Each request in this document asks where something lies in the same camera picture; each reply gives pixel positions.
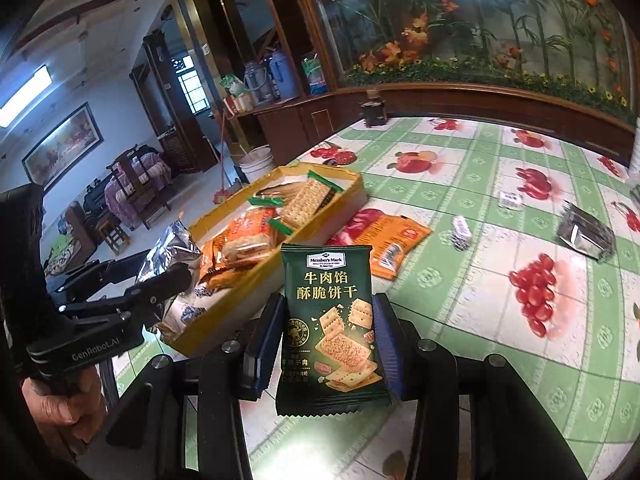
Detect dark green cracker packet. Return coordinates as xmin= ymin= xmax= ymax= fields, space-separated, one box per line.
xmin=276 ymin=244 xmax=390 ymax=417

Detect long cracker pack green ends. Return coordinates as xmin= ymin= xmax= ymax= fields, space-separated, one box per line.
xmin=248 ymin=170 xmax=344 ymax=236

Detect silver foil snack bag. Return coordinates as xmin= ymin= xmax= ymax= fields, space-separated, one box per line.
xmin=134 ymin=219 xmax=205 ymax=344

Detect left hand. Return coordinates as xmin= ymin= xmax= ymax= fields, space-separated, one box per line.
xmin=22 ymin=366 xmax=107 ymax=460

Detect yellow white storage box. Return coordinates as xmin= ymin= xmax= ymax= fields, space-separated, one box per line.
xmin=156 ymin=162 xmax=367 ymax=356

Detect orange cracker tray pack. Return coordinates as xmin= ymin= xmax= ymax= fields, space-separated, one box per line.
xmin=200 ymin=207 xmax=277 ymax=281

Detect small orange snack packet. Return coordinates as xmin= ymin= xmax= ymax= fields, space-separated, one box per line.
xmin=355 ymin=214 xmax=433 ymax=281

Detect wooden chair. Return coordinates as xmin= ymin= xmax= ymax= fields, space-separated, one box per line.
xmin=104 ymin=144 xmax=171 ymax=231

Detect red broom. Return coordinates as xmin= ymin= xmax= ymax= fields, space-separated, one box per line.
xmin=213 ymin=112 xmax=233 ymax=205

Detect small white candy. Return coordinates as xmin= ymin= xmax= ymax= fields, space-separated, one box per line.
xmin=498 ymin=191 xmax=524 ymax=211
xmin=451 ymin=214 xmax=473 ymax=250

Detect white plastic bucket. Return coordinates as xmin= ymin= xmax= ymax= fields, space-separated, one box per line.
xmin=239 ymin=144 xmax=276 ymax=183

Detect flat silver foil bag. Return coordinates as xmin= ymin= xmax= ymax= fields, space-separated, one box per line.
xmin=556 ymin=200 xmax=616 ymax=262

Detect small dark jar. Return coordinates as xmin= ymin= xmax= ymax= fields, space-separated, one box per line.
xmin=360 ymin=88 xmax=388 ymax=128

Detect grey water jug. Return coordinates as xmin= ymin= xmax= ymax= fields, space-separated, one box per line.
xmin=244 ymin=61 xmax=274 ymax=105

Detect blue thermos jug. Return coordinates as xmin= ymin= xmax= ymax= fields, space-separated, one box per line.
xmin=269 ymin=50 xmax=299 ymax=100

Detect white spray bottle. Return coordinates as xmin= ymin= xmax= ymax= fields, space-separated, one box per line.
xmin=627 ymin=117 xmax=640 ymax=186

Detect framed wall painting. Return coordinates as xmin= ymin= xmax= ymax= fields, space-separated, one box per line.
xmin=22 ymin=102 xmax=103 ymax=191

